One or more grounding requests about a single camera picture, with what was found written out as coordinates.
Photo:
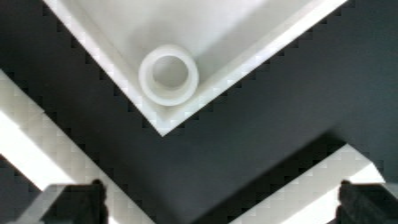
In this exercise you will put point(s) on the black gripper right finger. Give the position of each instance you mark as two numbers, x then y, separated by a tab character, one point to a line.
368	203

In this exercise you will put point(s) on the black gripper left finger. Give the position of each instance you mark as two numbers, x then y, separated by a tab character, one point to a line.
69	204

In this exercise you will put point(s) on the white square tabletop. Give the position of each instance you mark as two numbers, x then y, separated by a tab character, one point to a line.
179	46

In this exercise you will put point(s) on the white U-shaped obstacle fence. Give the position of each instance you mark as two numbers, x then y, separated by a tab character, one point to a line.
53	164

